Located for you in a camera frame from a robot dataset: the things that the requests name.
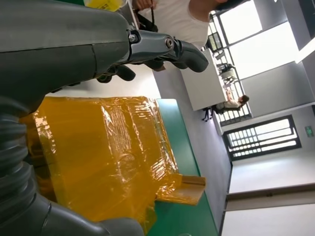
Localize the black handheld controller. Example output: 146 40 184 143
134 8 159 33

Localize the clear bottle with yellow label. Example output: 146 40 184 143
83 0 128 13

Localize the person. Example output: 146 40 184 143
133 0 248 50
213 94 249 115

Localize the white desk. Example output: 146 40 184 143
181 49 227 112
45 63 162 100

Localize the yellow-taped cardboard box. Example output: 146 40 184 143
20 96 206 235

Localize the black office chair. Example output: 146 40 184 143
202 106 218 123

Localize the green table mat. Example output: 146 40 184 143
147 98 218 236

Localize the dark-framed window grille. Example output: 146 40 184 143
223 115 302 162

